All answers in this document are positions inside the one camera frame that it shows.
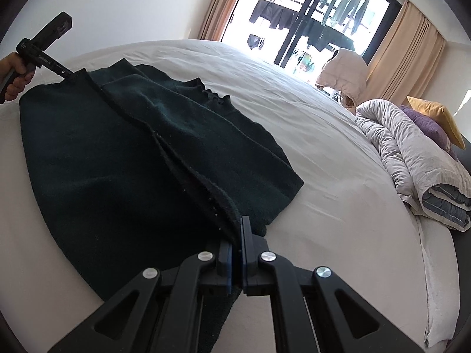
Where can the person's left hand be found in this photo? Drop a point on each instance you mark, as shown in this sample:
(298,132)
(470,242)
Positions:
(14,76)

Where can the folded grey white duvet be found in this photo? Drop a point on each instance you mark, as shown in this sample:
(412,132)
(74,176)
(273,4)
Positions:
(428,179)

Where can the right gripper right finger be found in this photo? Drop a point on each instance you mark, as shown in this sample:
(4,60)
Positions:
(256,281)

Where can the yellow pillow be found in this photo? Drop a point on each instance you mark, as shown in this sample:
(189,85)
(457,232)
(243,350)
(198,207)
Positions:
(440,114)

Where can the white bed sheet mattress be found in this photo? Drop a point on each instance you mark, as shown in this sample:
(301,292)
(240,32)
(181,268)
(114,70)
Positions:
(347,216)

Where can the dark green knit garment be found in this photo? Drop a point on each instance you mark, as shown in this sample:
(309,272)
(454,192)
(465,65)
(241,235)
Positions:
(132,169)

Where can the purple pillow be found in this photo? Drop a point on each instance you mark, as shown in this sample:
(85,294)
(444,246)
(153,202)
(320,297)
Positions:
(431,129)

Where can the beige curtain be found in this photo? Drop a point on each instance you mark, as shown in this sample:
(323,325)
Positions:
(407,58)
(216,19)

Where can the black framed balcony window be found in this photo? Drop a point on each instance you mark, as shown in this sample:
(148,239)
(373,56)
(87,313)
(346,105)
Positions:
(301,35)

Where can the beige curtain near side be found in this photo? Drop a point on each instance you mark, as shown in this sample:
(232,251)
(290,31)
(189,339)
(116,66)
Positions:
(216,19)

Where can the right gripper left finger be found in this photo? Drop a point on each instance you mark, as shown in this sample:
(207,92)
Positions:
(229,264)

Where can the beige curtain far side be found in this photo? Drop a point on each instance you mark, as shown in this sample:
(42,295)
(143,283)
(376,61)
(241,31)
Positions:
(407,58)

